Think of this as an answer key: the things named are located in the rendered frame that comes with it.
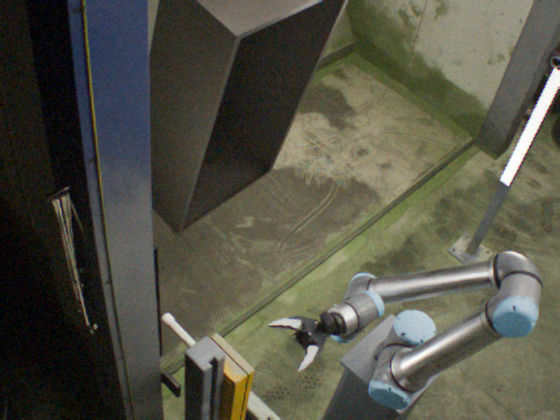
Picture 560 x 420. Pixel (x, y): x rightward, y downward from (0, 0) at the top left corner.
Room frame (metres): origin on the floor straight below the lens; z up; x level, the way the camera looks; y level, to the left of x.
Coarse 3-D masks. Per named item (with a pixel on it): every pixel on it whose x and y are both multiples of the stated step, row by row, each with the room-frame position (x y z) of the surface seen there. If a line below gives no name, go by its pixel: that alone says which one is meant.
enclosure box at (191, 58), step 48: (192, 0) 1.78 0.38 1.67; (240, 0) 1.83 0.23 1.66; (288, 0) 1.91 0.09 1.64; (336, 0) 2.19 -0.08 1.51; (192, 48) 1.77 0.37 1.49; (240, 48) 2.37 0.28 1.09; (288, 48) 2.30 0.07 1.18; (192, 96) 1.76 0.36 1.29; (240, 96) 2.43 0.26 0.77; (288, 96) 2.27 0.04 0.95; (192, 144) 1.76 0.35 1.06; (240, 144) 2.39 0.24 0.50; (192, 192) 1.78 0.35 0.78
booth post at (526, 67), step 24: (552, 0) 3.27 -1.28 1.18; (528, 24) 3.31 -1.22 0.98; (552, 24) 3.23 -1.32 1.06; (528, 48) 3.28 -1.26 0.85; (552, 48) 3.30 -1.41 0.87; (528, 72) 3.24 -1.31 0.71; (504, 96) 3.29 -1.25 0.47; (528, 96) 3.27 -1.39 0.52; (504, 120) 3.25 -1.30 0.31; (480, 144) 3.30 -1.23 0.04; (504, 144) 3.24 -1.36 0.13
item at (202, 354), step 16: (192, 352) 0.61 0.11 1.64; (208, 352) 0.61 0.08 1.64; (192, 368) 0.59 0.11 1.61; (208, 368) 0.58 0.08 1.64; (192, 384) 0.59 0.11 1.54; (208, 384) 0.58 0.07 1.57; (192, 400) 0.59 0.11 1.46; (208, 400) 0.58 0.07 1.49; (192, 416) 0.59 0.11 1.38; (208, 416) 0.59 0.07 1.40
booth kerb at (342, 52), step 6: (354, 42) 4.00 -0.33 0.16; (342, 48) 3.90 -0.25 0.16; (348, 48) 3.95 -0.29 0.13; (330, 54) 3.80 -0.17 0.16; (336, 54) 3.85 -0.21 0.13; (342, 54) 3.91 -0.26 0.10; (348, 54) 3.96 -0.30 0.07; (324, 60) 3.75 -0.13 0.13; (330, 60) 3.81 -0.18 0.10; (336, 60) 3.86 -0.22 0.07; (324, 66) 3.76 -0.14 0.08
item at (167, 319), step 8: (168, 320) 0.96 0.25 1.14; (176, 328) 0.95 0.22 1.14; (184, 336) 0.92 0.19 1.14; (192, 344) 0.90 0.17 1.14; (256, 400) 0.77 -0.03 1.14; (248, 408) 0.74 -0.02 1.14; (256, 408) 0.74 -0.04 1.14; (264, 408) 0.75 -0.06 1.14; (248, 416) 0.73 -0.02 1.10; (256, 416) 0.72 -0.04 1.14; (264, 416) 0.72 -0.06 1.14; (272, 416) 0.73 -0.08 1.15
